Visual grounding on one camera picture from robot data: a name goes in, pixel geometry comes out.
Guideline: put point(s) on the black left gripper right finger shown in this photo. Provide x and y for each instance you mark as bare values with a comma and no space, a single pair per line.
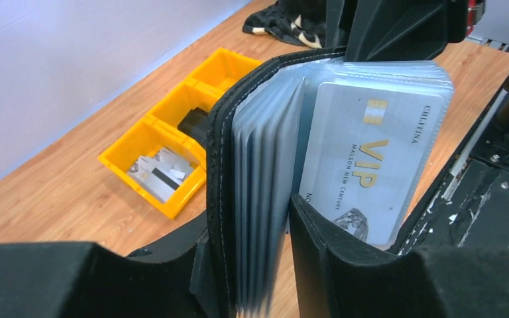
338,275

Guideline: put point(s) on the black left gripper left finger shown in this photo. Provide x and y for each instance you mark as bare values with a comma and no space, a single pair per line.
171,277

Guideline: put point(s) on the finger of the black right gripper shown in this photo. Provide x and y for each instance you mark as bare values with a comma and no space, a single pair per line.
334,33
404,30

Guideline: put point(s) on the black leather card holder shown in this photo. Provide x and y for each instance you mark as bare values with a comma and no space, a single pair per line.
220,215

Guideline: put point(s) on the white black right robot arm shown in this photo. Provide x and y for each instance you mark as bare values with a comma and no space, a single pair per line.
492,146

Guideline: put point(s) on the silver cards in bin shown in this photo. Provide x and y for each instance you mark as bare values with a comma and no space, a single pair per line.
162,174

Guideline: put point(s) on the yellow bin with cards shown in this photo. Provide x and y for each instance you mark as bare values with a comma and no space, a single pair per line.
146,138

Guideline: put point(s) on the black card holders in bin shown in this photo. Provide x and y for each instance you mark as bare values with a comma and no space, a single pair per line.
195,125

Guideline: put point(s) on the black plush flower blanket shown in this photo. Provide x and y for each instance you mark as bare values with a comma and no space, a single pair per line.
295,22

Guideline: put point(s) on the yellow bin right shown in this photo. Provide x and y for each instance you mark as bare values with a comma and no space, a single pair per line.
221,70

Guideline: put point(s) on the yellow bin with holders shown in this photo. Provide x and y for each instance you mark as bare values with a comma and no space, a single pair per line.
179,101

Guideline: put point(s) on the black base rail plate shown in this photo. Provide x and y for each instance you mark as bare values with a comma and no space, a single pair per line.
467,206

